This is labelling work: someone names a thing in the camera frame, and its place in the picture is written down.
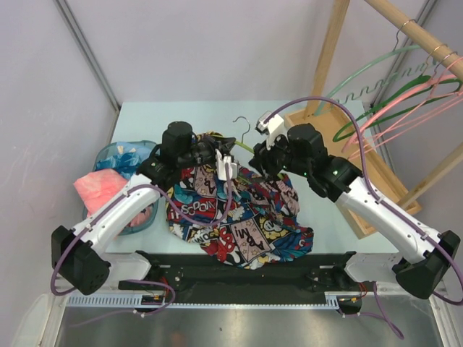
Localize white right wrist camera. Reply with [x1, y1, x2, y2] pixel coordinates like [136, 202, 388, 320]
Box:
[255, 111, 287, 150]

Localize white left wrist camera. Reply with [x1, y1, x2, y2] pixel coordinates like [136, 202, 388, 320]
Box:
[216, 150, 239, 181]

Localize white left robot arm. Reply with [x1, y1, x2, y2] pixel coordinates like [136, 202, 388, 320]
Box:
[50, 121, 237, 296]

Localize dark green hanger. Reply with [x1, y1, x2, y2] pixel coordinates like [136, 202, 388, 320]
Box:
[355, 74, 462, 133]

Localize lime green hanger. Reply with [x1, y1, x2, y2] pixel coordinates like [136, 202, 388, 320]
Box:
[232, 116, 262, 183]

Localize pink hanger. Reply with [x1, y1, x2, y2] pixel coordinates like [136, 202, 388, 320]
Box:
[341, 57, 463, 151]
[341, 94, 462, 159]

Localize teal plastic basket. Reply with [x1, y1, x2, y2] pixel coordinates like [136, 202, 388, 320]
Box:
[74, 141, 156, 219]

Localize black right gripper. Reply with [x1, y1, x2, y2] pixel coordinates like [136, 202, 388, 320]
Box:
[249, 129, 311, 179]

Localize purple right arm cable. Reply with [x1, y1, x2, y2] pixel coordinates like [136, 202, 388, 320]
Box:
[262, 96, 463, 340]

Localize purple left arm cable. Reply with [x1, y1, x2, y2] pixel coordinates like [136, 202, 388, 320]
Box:
[50, 162, 234, 328]

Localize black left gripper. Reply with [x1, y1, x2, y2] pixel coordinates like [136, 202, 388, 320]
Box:
[177, 133, 234, 169]

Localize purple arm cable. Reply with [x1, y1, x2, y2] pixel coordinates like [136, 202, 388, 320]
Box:
[262, 96, 463, 340]
[50, 162, 234, 328]

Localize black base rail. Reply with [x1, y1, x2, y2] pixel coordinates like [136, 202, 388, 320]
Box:
[141, 252, 373, 305]

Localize comic print shorts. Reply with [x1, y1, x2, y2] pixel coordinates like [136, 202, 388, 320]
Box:
[166, 166, 314, 270]

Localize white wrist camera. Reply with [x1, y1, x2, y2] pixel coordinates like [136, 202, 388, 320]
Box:
[216, 150, 239, 181]
[255, 111, 287, 150]

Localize white cable duct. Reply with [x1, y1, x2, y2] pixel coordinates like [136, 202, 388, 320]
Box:
[67, 291, 343, 310]

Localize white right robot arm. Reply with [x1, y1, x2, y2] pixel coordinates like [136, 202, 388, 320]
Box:
[250, 121, 460, 299]

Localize pink shark shorts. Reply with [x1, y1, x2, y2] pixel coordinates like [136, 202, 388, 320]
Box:
[73, 169, 158, 236]

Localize light blue garment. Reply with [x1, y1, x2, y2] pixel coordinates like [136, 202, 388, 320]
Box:
[93, 142, 150, 179]

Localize pale green hanger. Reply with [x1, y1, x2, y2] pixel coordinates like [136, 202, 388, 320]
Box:
[326, 38, 436, 105]

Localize wooden hanger rack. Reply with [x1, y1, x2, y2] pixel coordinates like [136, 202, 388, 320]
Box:
[281, 0, 463, 240]

